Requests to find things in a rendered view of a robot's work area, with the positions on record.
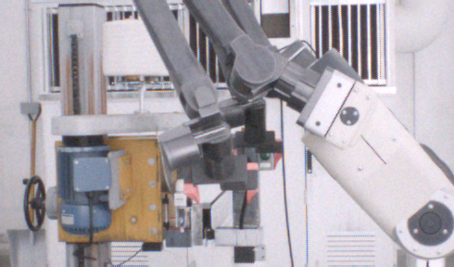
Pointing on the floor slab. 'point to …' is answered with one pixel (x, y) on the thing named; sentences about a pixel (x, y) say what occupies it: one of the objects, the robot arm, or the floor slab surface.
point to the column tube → (94, 18)
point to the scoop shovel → (38, 254)
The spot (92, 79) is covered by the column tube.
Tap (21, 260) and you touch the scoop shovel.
